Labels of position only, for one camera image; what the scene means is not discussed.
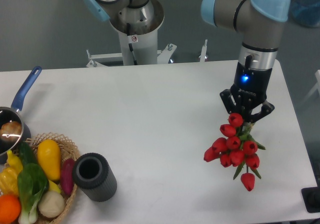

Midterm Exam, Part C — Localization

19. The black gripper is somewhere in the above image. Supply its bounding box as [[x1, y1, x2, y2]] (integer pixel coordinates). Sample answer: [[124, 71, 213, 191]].
[[219, 62, 275, 123]]

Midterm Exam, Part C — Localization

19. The red tulip bouquet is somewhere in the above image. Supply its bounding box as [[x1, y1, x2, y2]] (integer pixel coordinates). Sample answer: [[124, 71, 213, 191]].
[[203, 113, 266, 192]]

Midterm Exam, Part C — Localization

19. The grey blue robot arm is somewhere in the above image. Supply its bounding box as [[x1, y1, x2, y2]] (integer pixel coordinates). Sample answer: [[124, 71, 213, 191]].
[[83, 0, 291, 123]]

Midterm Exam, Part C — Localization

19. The dark grey ribbed vase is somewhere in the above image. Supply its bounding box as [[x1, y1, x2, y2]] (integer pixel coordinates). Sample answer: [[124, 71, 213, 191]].
[[72, 152, 117, 202]]

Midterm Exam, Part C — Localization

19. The blue object top right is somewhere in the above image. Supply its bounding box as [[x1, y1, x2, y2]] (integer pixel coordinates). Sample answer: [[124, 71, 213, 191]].
[[290, 0, 320, 28]]

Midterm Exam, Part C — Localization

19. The black device at table edge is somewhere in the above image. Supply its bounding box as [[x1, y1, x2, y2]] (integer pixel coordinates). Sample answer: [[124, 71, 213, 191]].
[[301, 187, 320, 213]]

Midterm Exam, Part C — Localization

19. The purple sweet potato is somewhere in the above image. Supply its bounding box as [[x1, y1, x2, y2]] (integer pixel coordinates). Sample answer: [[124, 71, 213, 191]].
[[60, 158, 75, 196]]

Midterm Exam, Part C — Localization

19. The yellow squash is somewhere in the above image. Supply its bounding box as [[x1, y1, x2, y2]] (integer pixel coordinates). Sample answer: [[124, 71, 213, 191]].
[[37, 139, 61, 182]]

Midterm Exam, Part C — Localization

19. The yellow banana piece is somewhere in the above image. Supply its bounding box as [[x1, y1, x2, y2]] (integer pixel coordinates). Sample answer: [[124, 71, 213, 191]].
[[48, 180, 62, 194]]

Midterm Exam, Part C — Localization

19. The white garlic bulb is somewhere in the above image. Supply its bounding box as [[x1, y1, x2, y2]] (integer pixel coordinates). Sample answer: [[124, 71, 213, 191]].
[[38, 191, 65, 218]]

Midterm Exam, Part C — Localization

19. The woven bamboo basket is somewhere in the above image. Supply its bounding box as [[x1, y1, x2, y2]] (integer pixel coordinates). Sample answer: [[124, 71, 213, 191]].
[[0, 132, 80, 224]]

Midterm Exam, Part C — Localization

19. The green bok choy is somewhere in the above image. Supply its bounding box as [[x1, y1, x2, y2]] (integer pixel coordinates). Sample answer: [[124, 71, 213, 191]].
[[17, 163, 50, 224]]

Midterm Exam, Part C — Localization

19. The bread bun in pan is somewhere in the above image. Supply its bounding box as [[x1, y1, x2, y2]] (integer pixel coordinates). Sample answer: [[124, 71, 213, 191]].
[[0, 121, 22, 138]]

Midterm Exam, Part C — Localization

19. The small yellow pepper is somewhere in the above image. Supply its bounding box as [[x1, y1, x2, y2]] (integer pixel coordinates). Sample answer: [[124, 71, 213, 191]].
[[6, 150, 23, 174]]

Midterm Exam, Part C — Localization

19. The yellow bell pepper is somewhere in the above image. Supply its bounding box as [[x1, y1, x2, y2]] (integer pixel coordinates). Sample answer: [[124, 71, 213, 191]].
[[0, 167, 19, 197]]

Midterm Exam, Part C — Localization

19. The orange fruit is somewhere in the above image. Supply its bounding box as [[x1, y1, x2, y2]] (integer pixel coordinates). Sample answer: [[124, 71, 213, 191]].
[[0, 194, 21, 224]]

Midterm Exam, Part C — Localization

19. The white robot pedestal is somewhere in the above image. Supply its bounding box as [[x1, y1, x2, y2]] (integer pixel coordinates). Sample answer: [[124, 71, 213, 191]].
[[84, 0, 177, 67]]

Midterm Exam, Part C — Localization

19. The black cable on pedestal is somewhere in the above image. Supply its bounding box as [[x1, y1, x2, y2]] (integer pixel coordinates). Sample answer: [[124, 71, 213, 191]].
[[126, 23, 138, 66]]

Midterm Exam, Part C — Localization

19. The blue handled saucepan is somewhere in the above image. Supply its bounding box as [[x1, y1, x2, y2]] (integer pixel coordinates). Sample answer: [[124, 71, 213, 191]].
[[0, 66, 42, 165]]

